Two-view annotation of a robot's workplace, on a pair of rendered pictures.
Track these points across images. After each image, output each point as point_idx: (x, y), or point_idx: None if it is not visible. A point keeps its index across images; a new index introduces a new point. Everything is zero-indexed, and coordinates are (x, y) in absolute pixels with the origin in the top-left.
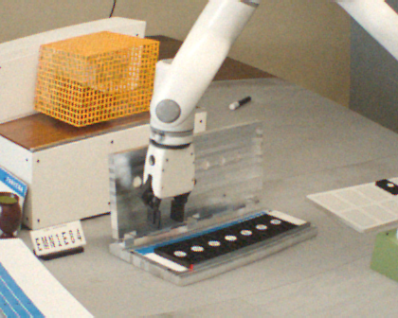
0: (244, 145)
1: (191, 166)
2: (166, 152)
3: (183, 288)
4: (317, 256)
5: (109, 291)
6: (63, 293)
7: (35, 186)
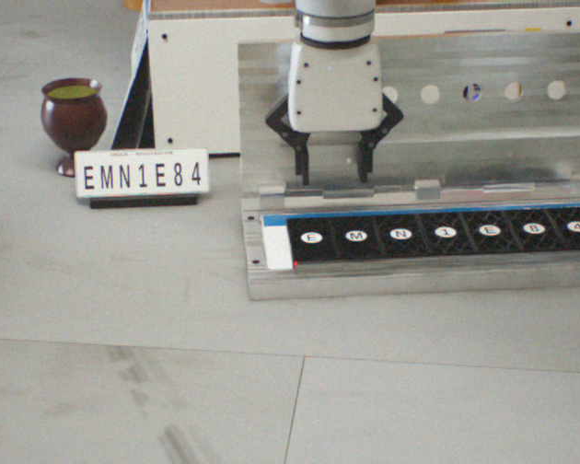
0: (576, 71)
1: (370, 85)
2: (304, 52)
3: (249, 304)
4: None
5: (112, 280)
6: None
7: (161, 80)
